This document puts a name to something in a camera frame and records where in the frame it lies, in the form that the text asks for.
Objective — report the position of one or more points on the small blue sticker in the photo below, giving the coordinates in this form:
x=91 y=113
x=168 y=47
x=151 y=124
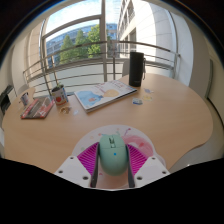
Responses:
x=137 y=101

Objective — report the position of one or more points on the black tall tumbler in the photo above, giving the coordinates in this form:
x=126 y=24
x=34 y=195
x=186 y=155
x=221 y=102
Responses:
x=136 y=70

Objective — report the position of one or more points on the red cover magazine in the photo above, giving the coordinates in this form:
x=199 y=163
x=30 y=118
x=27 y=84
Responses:
x=36 y=108

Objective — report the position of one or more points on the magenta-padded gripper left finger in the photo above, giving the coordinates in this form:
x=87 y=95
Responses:
x=71 y=170

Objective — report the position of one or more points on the white chair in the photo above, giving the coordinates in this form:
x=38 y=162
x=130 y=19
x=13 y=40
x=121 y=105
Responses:
x=125 y=68
x=22 y=89

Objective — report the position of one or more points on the grey metal railing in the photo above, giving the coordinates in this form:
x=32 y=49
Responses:
x=66 y=63

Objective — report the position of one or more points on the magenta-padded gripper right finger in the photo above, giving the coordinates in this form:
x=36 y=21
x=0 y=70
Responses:
x=151 y=168

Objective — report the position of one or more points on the mint green computer mouse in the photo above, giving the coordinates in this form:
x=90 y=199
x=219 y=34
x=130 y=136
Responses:
x=113 y=156

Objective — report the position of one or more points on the white illustrated book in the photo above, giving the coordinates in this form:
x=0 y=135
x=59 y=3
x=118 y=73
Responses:
x=103 y=95

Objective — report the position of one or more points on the white pink round mouse pad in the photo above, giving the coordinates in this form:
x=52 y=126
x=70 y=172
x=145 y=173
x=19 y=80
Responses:
x=135 y=135

